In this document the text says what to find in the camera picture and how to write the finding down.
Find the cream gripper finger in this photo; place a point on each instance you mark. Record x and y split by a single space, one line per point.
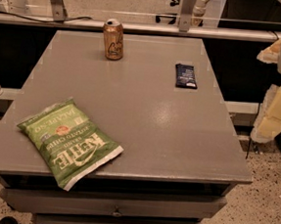
270 55
268 123

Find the orange soda can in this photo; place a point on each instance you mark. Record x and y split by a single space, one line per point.
113 37

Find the dark blue snack bar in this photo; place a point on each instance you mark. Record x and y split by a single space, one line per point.
185 77

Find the grey upper drawer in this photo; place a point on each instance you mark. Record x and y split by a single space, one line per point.
112 204

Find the green kettle chips bag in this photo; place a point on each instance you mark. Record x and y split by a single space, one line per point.
70 143

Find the black object on floor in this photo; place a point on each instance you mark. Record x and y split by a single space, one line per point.
8 220

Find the grey metal rail frame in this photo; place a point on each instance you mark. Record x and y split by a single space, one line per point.
148 16

